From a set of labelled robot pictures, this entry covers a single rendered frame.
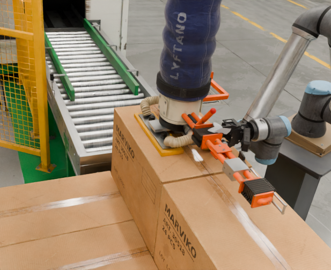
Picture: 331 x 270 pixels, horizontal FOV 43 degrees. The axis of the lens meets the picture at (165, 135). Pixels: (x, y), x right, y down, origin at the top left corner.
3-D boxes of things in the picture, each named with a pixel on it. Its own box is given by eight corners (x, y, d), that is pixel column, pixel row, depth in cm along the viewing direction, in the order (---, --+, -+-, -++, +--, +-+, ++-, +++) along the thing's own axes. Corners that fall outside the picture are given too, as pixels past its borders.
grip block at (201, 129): (190, 138, 167) (191, 125, 164) (211, 135, 170) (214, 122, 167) (199, 149, 160) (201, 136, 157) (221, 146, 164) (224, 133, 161)
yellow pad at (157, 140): (133, 116, 197) (133, 107, 195) (153, 114, 201) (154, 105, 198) (161, 157, 171) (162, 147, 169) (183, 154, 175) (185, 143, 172)
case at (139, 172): (110, 174, 224) (113, 107, 203) (179, 163, 239) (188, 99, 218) (152, 257, 178) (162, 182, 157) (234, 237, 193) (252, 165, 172)
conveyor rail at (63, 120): (26, 43, 416) (24, 23, 407) (31, 42, 418) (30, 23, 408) (78, 184, 238) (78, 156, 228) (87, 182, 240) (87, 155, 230)
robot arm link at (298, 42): (304, -8, 172) (224, 135, 191) (330, 2, 164) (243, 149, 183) (316, 1, 180) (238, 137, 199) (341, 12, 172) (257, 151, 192)
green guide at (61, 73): (28, 28, 410) (27, 18, 405) (39, 27, 414) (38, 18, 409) (59, 102, 286) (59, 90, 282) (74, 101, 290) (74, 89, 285)
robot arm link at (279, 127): (289, 142, 177) (296, 122, 171) (264, 146, 172) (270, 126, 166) (277, 129, 184) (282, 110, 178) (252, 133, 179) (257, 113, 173)
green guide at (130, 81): (83, 26, 430) (83, 17, 425) (93, 26, 434) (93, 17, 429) (134, 96, 306) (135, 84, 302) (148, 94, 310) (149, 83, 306)
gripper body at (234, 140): (218, 135, 172) (243, 132, 177) (228, 147, 166) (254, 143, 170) (221, 119, 168) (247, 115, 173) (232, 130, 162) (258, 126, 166)
